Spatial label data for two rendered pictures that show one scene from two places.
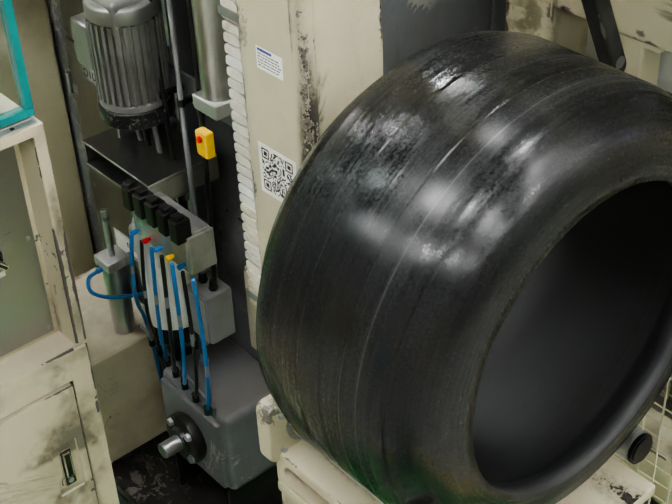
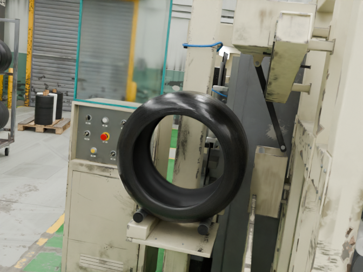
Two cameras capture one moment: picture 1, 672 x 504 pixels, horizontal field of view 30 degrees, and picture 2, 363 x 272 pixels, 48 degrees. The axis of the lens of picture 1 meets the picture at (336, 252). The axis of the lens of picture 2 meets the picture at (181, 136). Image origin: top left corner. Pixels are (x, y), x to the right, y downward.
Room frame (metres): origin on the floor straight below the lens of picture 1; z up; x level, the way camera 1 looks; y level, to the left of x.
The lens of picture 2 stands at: (0.03, -1.50, 1.55)
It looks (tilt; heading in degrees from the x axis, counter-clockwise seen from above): 10 degrees down; 50
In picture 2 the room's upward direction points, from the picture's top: 7 degrees clockwise
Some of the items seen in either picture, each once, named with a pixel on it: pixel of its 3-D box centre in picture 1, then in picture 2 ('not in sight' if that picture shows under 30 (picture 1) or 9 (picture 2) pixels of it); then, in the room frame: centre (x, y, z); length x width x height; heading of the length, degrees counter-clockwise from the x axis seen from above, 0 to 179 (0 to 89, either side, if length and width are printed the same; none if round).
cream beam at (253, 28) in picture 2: not in sight; (270, 34); (1.28, -0.47, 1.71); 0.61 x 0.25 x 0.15; 39
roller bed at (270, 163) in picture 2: not in sight; (267, 180); (1.60, -0.31, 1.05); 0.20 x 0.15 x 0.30; 39
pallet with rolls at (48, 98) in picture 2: not in sight; (47, 109); (3.14, 6.46, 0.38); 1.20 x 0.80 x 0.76; 56
